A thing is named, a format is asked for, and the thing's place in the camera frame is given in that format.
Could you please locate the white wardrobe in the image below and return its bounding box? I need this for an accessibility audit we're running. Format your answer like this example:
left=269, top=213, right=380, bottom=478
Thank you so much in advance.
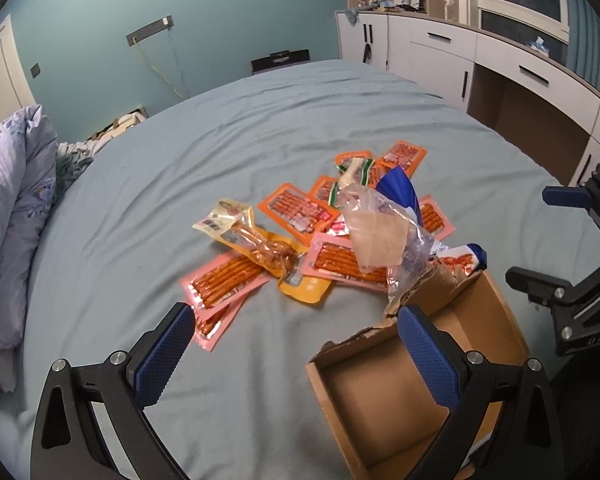
left=0, top=15, right=36, bottom=136

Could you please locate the pink sausage stick packet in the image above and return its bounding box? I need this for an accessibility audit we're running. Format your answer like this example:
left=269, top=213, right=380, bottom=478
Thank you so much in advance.
left=192, top=290, right=251, bottom=353
left=300, top=231, right=396, bottom=293
left=180, top=250, right=281, bottom=313

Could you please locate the yellow snack packet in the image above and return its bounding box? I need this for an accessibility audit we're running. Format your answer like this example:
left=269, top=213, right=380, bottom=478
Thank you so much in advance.
left=277, top=252, right=333, bottom=306

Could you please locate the brown cardboard box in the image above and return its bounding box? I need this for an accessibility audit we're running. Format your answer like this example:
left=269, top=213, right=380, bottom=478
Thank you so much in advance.
left=305, top=260, right=531, bottom=480

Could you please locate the blue white snack packet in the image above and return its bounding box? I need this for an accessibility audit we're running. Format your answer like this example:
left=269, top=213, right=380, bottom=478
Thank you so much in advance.
left=375, top=166, right=423, bottom=231

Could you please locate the white desk with drawers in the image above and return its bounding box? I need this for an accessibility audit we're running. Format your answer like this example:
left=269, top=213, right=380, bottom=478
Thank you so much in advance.
left=410, top=15, right=600, bottom=186

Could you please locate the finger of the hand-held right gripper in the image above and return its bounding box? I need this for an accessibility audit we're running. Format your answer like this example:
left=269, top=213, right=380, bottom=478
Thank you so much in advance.
left=505, top=260, right=600, bottom=357
left=541, top=185, right=600, bottom=253

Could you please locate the white cabinet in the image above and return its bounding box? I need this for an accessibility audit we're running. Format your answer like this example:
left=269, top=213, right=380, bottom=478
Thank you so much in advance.
left=335, top=10, right=416, bottom=81

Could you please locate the grey wall power strip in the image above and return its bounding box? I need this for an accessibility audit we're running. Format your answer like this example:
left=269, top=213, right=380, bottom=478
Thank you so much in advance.
left=126, top=16, right=175, bottom=46

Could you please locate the clear plastic bag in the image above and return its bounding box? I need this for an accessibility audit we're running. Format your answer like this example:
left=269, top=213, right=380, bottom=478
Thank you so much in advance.
left=337, top=182, right=448, bottom=318

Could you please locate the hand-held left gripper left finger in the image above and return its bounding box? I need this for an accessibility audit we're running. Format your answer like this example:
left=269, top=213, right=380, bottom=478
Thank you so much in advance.
left=30, top=302, right=196, bottom=480

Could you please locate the red white snack packet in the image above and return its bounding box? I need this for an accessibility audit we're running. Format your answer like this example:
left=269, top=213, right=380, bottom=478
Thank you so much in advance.
left=427, top=242, right=488, bottom=278

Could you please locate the yellow chicken foot packet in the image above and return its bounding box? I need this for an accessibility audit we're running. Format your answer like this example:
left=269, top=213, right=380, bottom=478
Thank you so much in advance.
left=192, top=198, right=306, bottom=281

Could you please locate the bed with grey-blue sheet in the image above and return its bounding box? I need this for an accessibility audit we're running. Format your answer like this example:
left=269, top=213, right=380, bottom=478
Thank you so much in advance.
left=0, top=59, right=600, bottom=480

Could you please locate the yellow cable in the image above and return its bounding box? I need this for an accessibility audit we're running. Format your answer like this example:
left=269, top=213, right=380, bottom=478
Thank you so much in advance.
left=135, top=42, right=188, bottom=101

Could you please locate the beige bag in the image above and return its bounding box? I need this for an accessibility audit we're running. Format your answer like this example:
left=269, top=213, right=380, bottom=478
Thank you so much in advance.
left=87, top=106, right=148, bottom=143

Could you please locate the lavender quilt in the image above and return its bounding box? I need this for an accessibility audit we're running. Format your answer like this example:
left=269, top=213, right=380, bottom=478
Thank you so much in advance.
left=0, top=105, right=58, bottom=411

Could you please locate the grey patterned cloth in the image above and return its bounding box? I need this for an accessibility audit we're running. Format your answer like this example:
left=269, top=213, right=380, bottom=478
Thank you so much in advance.
left=55, top=140, right=111, bottom=186

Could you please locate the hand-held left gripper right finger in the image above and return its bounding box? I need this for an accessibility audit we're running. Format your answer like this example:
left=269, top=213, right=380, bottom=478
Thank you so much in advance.
left=397, top=304, right=566, bottom=480

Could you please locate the green white snack packet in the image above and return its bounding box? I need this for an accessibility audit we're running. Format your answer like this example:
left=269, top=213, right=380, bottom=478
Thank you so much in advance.
left=330, top=157, right=376, bottom=211

